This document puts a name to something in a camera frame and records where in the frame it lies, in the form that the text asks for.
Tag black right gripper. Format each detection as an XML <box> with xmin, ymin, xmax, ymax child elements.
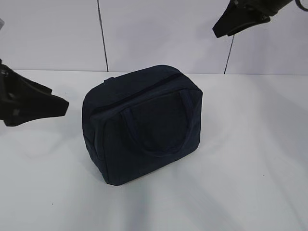
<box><xmin>212</xmin><ymin>0</ymin><xmax>292</xmax><ymax>38</ymax></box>

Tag navy blue lunch bag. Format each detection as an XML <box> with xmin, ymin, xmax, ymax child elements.
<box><xmin>82</xmin><ymin>65</ymin><xmax>203</xmax><ymax>186</ymax></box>

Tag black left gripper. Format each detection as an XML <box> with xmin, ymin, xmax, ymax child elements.
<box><xmin>0</xmin><ymin>60</ymin><xmax>69</xmax><ymax>127</ymax></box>

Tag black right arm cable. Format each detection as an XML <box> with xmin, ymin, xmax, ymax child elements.
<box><xmin>295</xmin><ymin>0</ymin><xmax>308</xmax><ymax>12</ymax></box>

